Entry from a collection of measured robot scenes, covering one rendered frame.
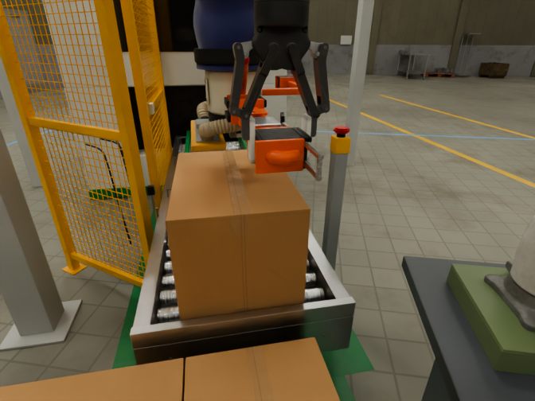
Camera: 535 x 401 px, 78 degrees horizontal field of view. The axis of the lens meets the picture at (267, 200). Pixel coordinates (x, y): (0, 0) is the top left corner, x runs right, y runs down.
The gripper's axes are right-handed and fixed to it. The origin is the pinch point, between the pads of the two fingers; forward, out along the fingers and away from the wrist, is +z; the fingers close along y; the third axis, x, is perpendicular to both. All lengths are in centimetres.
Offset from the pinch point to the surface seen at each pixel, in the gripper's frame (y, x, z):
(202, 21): 10, -53, -20
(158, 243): 35, -75, 63
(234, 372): 9, -12, 68
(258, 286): -1, -29, 53
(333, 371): -38, -44, 122
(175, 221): 21.0, -28.9, 28.2
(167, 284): 30, -55, 70
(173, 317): 27, -37, 69
